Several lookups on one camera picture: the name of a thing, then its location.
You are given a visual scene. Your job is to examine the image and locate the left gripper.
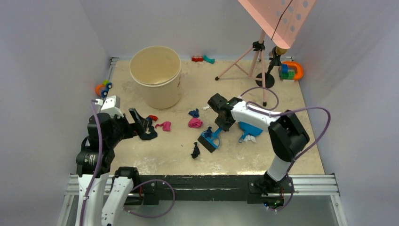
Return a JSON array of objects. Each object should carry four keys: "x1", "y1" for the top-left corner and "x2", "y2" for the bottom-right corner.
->
[{"x1": 106, "y1": 107, "x2": 148, "y2": 146}]

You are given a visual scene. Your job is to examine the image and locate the blue hand brush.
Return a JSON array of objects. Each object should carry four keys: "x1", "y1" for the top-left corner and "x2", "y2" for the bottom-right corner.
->
[{"x1": 197, "y1": 127, "x2": 222, "y2": 153}]

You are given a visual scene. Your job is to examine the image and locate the blue dustpan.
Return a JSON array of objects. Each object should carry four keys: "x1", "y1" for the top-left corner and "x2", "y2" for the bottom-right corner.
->
[{"x1": 238, "y1": 122, "x2": 263, "y2": 143}]

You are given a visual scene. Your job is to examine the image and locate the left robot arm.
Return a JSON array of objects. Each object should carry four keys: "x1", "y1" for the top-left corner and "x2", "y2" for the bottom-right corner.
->
[{"x1": 75, "y1": 108, "x2": 145, "y2": 226}]

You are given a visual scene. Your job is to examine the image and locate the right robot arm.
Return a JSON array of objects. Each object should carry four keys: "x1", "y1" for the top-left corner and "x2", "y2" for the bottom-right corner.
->
[{"x1": 207, "y1": 93, "x2": 310, "y2": 192}]

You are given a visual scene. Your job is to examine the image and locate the red paper scrap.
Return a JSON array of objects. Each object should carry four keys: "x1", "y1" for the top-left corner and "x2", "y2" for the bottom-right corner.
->
[{"x1": 148, "y1": 115, "x2": 158, "y2": 121}]

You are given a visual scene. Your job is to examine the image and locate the long black paper strip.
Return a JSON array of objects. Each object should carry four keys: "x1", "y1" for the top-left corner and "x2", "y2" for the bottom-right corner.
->
[{"x1": 137, "y1": 118, "x2": 158, "y2": 140}]

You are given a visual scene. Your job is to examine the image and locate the small pink paper scrap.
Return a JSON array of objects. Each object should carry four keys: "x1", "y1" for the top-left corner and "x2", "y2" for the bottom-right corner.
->
[{"x1": 155, "y1": 121, "x2": 171, "y2": 131}]

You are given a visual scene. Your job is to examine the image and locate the dark blue paper scrap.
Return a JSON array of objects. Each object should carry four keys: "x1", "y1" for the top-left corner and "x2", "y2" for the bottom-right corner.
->
[{"x1": 188, "y1": 108, "x2": 200, "y2": 118}]

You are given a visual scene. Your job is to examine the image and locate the large pink paper ball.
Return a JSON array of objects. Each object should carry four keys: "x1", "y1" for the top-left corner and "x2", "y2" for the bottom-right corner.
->
[{"x1": 188, "y1": 118, "x2": 203, "y2": 128}]

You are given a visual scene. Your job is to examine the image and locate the white scrap near dustpan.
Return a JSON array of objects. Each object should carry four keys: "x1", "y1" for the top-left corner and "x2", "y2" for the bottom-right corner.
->
[{"x1": 243, "y1": 134, "x2": 256, "y2": 143}]

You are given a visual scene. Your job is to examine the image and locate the red toy block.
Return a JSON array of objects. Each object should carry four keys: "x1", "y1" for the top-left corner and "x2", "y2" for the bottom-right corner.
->
[{"x1": 191, "y1": 56, "x2": 204, "y2": 62}]

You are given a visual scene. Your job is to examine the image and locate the orange wheeled toy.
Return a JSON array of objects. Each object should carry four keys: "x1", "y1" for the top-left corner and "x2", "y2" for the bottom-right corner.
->
[{"x1": 95, "y1": 80, "x2": 112, "y2": 98}]

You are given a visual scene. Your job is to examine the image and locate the black twisted paper scrap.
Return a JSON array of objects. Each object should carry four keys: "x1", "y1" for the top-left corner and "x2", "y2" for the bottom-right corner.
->
[{"x1": 191, "y1": 142, "x2": 200, "y2": 159}]

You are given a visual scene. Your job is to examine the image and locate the beige plastic bucket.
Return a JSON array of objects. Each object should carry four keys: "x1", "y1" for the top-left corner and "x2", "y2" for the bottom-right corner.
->
[{"x1": 129, "y1": 46, "x2": 182, "y2": 109}]

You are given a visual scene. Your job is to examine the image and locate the black microphone stand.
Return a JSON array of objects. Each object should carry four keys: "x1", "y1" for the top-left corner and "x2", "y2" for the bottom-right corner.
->
[{"x1": 256, "y1": 46, "x2": 288, "y2": 88}]

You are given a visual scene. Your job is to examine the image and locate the green blue toy blocks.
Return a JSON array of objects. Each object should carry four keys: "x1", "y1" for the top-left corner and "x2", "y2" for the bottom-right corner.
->
[{"x1": 279, "y1": 64, "x2": 295, "y2": 80}]

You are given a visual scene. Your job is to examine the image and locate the pink music stand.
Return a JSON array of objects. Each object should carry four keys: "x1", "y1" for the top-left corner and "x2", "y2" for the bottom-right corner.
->
[{"x1": 215, "y1": 0, "x2": 317, "y2": 107}]

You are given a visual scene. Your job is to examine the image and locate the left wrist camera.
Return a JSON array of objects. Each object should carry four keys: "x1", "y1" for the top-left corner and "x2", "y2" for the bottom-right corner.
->
[{"x1": 94, "y1": 95, "x2": 123, "y2": 118}]

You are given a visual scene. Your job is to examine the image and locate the orange ring toy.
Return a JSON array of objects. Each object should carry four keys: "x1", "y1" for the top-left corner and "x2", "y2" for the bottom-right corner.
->
[{"x1": 282, "y1": 61, "x2": 304, "y2": 81}]

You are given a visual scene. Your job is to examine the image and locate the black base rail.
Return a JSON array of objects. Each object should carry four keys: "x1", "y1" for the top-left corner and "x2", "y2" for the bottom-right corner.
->
[{"x1": 125, "y1": 175, "x2": 294, "y2": 206}]

